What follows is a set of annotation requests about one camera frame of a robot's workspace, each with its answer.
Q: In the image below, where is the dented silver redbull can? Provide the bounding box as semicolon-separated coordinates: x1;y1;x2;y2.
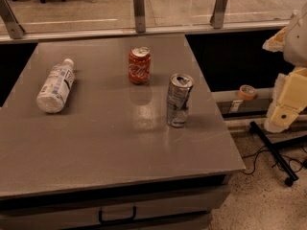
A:
166;73;194;127

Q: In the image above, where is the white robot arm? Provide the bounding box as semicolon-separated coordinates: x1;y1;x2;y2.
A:
262;4;307;133

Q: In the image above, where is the red coca-cola can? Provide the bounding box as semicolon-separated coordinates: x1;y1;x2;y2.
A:
129;47;152;84

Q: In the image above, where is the orange tape roll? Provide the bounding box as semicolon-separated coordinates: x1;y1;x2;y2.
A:
238;84;257;101

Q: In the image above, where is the black stand leg with wheel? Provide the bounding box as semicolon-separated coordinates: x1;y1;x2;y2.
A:
249;121;307;187

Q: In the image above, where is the grey drawer cabinet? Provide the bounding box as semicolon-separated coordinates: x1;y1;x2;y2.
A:
0;175;230;230

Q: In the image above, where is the clear plastic water bottle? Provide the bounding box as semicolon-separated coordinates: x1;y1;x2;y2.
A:
36;58;75;113

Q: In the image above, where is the grey metal rail beam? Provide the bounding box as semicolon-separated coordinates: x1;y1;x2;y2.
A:
213;88;272;115

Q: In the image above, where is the black floor cable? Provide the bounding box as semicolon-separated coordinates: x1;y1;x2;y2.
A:
242;144;307;176

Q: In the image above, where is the right metal bracket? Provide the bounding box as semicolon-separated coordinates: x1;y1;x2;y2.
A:
210;0;228;29

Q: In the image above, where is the metal bracket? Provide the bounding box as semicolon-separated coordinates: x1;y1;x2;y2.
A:
0;0;25;39
133;0;146;33
210;0;228;29

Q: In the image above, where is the middle metal bracket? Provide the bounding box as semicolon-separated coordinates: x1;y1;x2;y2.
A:
133;0;146;33

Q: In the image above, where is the black drawer handle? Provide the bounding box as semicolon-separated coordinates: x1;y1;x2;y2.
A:
98;206;137;225

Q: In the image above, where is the left metal bracket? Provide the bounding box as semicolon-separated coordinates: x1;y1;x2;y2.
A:
0;0;25;39

